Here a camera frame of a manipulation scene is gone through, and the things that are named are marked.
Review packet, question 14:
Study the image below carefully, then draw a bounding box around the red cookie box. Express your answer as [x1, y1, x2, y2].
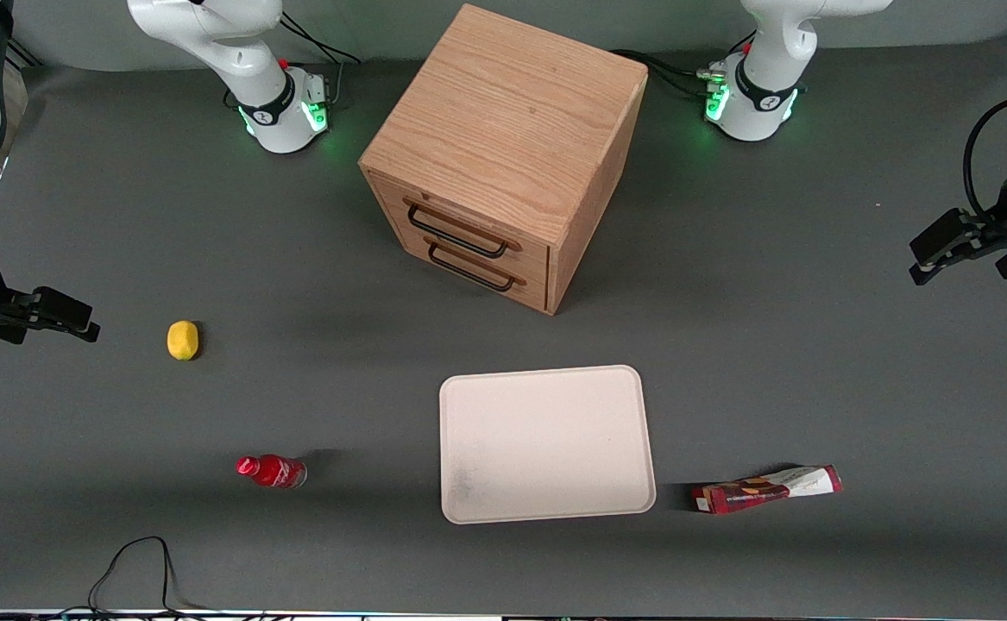
[690, 464, 844, 516]

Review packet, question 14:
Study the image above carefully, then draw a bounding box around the cream plastic tray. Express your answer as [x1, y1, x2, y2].
[438, 365, 658, 525]

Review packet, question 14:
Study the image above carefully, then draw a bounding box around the yellow lemon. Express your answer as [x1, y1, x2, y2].
[167, 320, 200, 361]

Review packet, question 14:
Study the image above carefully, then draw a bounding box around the red cola bottle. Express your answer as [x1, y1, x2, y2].
[236, 454, 308, 490]

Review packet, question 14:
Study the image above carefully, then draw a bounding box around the wooden drawer front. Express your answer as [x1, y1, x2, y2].
[368, 171, 551, 272]
[380, 226, 549, 312]

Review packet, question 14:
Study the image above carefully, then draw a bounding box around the wooden drawer cabinet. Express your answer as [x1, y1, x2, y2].
[358, 3, 649, 317]

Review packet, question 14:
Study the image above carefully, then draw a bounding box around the thin black looped cable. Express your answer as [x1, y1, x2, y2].
[87, 536, 211, 618]

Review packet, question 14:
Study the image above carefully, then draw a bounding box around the black left arm base cable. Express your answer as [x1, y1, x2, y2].
[611, 33, 758, 100]

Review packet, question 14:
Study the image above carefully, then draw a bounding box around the black arm base cable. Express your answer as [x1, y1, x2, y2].
[279, 10, 362, 109]
[611, 33, 758, 100]

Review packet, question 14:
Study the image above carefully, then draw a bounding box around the black right arm base cable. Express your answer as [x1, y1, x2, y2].
[279, 10, 362, 109]

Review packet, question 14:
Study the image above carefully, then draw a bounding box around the black metal drawer handle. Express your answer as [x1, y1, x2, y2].
[426, 240, 518, 292]
[406, 200, 511, 260]

